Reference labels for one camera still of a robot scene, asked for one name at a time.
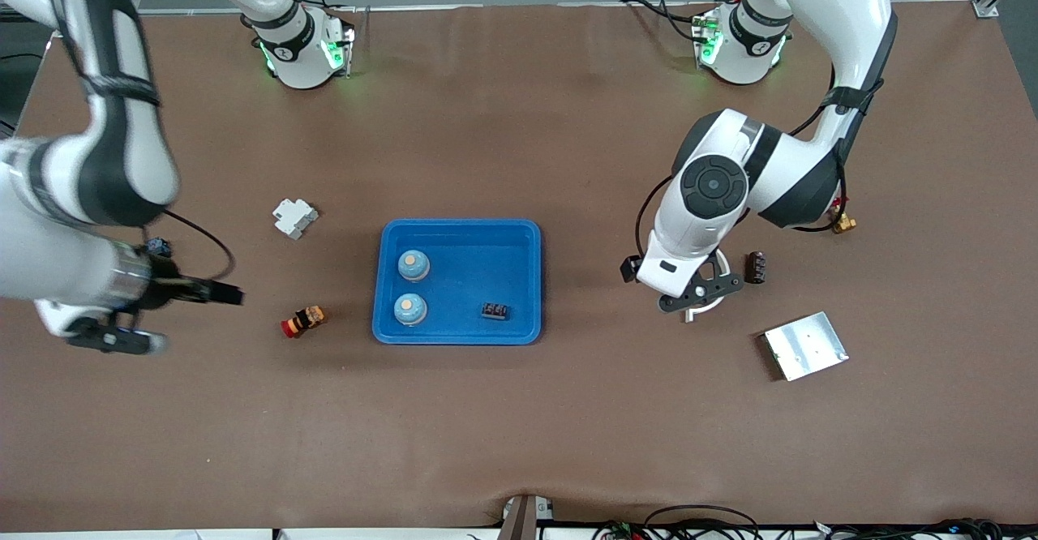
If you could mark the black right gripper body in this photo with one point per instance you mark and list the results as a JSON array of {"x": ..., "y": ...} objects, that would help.
[{"x": 173, "y": 292}]

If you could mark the dark terminal block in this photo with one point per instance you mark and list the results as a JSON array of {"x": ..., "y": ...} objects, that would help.
[
  {"x": 495, "y": 310},
  {"x": 756, "y": 267}
]

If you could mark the blue call bell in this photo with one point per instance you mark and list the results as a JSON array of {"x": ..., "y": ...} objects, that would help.
[
  {"x": 413, "y": 265},
  {"x": 410, "y": 309}
]

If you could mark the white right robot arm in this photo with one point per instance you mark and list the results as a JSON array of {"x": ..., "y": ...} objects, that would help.
[{"x": 122, "y": 167}]

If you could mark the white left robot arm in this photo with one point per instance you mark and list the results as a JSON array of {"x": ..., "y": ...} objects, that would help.
[{"x": 714, "y": 187}]

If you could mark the blue plastic tray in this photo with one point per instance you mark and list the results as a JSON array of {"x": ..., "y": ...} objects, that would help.
[{"x": 458, "y": 280}]

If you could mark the red push button black body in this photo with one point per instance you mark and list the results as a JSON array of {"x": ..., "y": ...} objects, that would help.
[{"x": 160, "y": 246}]

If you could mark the red emergency stop yellow body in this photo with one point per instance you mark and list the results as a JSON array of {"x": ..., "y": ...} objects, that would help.
[{"x": 303, "y": 321}]

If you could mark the white circuit breaker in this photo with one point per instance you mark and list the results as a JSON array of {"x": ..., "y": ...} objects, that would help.
[{"x": 293, "y": 218}]

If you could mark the aluminium plate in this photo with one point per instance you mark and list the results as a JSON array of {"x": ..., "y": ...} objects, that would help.
[{"x": 807, "y": 345}]

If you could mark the brown table mat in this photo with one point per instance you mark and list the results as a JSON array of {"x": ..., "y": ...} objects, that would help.
[{"x": 519, "y": 426}]

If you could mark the metal table clamp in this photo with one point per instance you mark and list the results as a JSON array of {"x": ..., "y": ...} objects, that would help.
[{"x": 523, "y": 520}]

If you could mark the white curved plastic bracket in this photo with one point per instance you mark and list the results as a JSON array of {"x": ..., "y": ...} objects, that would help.
[{"x": 690, "y": 315}]

